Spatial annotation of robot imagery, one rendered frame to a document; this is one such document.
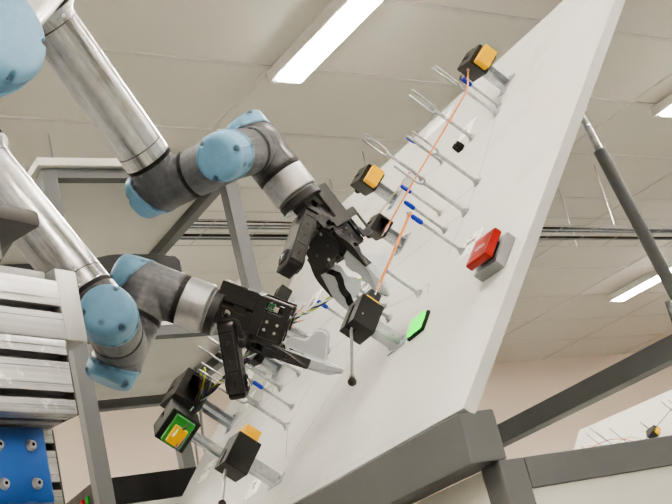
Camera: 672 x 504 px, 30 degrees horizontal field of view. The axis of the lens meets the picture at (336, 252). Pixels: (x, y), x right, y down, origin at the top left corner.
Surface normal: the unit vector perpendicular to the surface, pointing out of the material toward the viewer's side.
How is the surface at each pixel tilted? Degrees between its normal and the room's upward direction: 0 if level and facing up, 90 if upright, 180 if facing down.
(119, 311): 89
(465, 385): 51
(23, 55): 95
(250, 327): 109
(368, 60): 180
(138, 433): 90
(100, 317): 90
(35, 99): 180
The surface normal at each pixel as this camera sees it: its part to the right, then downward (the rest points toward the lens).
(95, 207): 0.23, 0.91
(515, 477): 0.47, -0.40
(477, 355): -0.81, -0.56
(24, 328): 0.77, -0.38
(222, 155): -0.36, 0.15
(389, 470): -0.85, 0.03
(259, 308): -0.07, 0.01
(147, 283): 0.07, -0.34
